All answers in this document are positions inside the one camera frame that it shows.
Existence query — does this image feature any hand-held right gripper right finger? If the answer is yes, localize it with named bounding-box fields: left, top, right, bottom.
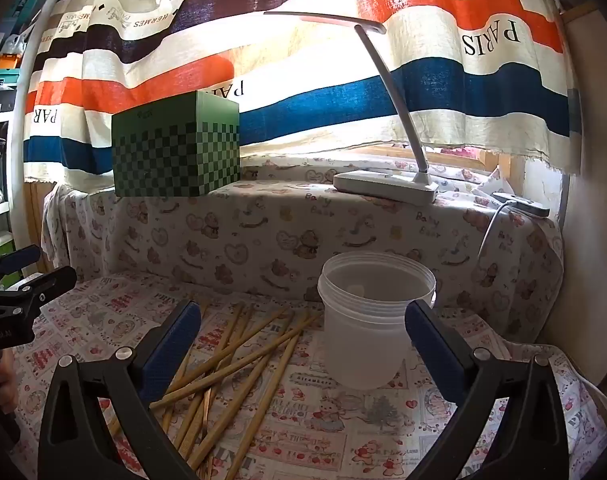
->
left=404, top=299, right=570, bottom=480

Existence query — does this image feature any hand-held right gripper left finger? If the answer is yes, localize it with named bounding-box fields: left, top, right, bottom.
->
left=36, top=300, right=203, bottom=480

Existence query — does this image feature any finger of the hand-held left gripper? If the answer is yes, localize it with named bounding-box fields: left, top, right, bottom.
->
left=0, top=266, right=78, bottom=321
left=0, top=245, right=42, bottom=288

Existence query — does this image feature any bunch of wooden chopsticks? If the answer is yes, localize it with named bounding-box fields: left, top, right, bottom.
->
left=106, top=301, right=324, bottom=480

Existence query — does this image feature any person's left hand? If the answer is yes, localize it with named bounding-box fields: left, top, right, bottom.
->
left=0, top=360, right=19, bottom=413

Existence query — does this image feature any strawberry-printed tablecloth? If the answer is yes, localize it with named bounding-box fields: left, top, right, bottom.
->
left=11, top=272, right=607, bottom=480

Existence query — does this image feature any bear-printed white cloth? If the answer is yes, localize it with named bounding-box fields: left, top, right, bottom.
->
left=41, top=152, right=567, bottom=341

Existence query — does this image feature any white desk lamp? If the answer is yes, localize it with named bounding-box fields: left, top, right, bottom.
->
left=264, top=10, right=440, bottom=206

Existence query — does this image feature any green checkered box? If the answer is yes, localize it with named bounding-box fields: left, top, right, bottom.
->
left=111, top=90, right=242, bottom=198

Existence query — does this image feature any row of assorted boxes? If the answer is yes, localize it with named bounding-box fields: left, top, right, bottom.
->
left=0, top=0, right=39, bottom=116

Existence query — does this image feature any striped printed curtain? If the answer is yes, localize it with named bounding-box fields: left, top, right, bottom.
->
left=24, top=0, right=584, bottom=196

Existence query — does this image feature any white panel board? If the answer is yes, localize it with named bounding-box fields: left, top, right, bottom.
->
left=558, top=2, right=607, bottom=381

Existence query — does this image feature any white charger cable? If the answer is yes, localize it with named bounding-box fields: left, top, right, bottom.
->
left=477, top=202, right=517, bottom=261

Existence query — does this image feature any wooden window frame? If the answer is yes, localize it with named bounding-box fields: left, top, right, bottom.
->
left=353, top=142, right=514, bottom=173

